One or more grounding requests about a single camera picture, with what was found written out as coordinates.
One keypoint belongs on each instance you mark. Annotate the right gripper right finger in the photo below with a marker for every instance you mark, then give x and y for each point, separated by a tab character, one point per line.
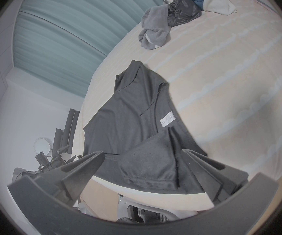
211	175

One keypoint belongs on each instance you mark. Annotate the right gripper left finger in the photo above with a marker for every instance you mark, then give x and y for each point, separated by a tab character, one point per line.
79	177

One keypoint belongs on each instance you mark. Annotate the black T-shirt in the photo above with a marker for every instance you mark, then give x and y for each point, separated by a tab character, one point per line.
131	121

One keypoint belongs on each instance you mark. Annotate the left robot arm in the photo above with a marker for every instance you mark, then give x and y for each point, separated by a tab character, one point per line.
54	164

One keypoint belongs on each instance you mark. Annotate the bed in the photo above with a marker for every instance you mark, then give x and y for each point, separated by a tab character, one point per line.
229	82

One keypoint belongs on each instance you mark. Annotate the blue-green curtain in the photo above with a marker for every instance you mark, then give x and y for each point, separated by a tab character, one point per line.
94	13
52	57

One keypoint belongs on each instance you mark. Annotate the grey garment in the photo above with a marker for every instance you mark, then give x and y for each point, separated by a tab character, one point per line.
155	26

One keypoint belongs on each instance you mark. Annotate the black satin garment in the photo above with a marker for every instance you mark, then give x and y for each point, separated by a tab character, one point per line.
182	11

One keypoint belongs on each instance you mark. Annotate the white garment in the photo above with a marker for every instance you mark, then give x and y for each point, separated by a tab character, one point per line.
219	2

